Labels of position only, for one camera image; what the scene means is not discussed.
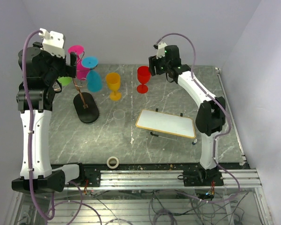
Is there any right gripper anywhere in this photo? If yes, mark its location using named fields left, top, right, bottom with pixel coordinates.
left=148, top=52, right=170, bottom=76

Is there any green plastic wine glass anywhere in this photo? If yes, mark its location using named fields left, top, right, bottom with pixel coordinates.
left=57, top=77, right=72, bottom=87

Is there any red plastic wine glass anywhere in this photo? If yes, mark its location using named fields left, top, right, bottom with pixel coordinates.
left=137, top=66, right=151, bottom=94

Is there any pink plastic wine glass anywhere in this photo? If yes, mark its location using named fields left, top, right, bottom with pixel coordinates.
left=68, top=45, right=89, bottom=80

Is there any blue plastic wine glass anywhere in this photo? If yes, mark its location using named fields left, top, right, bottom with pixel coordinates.
left=81, top=56, right=103, bottom=92

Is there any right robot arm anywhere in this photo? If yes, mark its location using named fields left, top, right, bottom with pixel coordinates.
left=148, top=42, right=226, bottom=186

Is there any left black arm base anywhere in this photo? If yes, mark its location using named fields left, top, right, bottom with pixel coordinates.
left=57, top=164, right=102, bottom=188

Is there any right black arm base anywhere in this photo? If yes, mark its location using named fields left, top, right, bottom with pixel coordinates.
left=177, top=164, right=224, bottom=187

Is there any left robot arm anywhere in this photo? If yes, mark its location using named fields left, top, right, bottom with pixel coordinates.
left=11, top=42, right=86, bottom=194

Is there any orange plastic wine glass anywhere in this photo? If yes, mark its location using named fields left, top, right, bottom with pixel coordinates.
left=105, top=72, right=121, bottom=101

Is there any clear plastic cup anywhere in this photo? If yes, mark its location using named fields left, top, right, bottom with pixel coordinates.
left=113, top=109, right=126, bottom=128

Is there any black marker pen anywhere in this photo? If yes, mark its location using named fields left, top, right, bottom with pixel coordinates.
left=150, top=131, right=178, bottom=141

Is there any white tape roll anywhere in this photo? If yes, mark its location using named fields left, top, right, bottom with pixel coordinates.
left=106, top=156, right=119, bottom=169

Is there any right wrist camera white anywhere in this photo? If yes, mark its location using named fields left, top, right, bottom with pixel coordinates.
left=153, top=41, right=167, bottom=59

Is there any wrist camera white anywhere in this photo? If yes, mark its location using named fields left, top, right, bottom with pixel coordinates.
left=153, top=41, right=167, bottom=59
left=39, top=28, right=65, bottom=58

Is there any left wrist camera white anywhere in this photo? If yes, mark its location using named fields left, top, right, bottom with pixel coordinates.
left=39, top=28, right=65, bottom=58

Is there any copper wire wine glass rack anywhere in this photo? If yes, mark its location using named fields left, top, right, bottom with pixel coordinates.
left=72, top=77, right=99, bottom=124

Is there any small whiteboard wooden frame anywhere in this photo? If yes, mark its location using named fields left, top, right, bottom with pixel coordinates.
left=135, top=109, right=196, bottom=139

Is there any aluminium rail frame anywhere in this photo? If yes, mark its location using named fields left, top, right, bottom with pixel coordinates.
left=16, top=170, right=263, bottom=190

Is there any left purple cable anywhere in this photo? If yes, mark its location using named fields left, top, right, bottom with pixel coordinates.
left=22, top=29, right=82, bottom=225

